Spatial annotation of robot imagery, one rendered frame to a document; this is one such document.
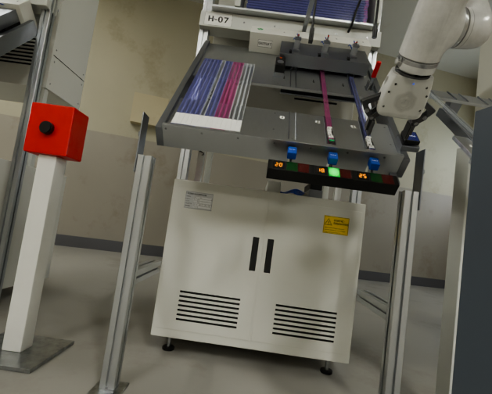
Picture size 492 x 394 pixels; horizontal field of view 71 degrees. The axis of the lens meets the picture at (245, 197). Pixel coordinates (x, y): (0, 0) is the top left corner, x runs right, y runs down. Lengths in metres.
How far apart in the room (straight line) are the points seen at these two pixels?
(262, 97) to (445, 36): 1.01
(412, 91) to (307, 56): 0.64
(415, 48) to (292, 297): 0.85
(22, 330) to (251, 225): 0.78
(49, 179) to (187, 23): 3.69
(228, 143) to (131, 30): 3.76
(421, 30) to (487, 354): 0.57
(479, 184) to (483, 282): 0.13
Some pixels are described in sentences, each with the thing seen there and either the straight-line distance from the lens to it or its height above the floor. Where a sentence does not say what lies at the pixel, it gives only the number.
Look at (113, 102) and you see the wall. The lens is 4.33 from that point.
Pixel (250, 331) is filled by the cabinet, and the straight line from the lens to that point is 1.29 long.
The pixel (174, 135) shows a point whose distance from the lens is 0.99.
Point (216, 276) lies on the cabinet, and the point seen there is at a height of 0.29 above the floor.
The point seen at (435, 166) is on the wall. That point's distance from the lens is 5.57.
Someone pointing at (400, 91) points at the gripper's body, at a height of 0.82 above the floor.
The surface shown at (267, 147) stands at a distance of 0.96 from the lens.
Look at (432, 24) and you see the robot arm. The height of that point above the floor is 0.91.
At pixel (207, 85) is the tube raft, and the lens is 1.22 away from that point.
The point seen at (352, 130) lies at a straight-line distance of 1.11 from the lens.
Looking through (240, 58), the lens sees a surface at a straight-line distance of 1.49.
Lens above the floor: 0.48
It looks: 5 degrees up
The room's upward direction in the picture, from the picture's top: 8 degrees clockwise
